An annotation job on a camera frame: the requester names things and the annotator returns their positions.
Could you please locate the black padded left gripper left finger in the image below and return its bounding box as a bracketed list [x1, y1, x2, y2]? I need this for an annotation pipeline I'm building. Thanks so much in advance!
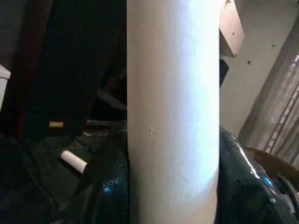
[74, 130, 130, 224]

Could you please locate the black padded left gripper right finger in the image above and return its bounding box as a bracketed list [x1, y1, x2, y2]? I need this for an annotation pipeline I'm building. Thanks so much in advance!
[216, 127, 299, 224]

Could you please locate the white plastic table leg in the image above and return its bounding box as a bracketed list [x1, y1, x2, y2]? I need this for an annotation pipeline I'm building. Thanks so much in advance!
[126, 0, 221, 224]
[60, 150, 88, 175]

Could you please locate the black work mat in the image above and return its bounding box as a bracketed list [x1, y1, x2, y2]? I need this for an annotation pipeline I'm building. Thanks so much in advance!
[0, 130, 128, 224]

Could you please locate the white glass-door cabinet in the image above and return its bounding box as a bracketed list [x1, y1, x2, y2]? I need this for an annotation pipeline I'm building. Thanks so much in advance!
[0, 63, 11, 111]

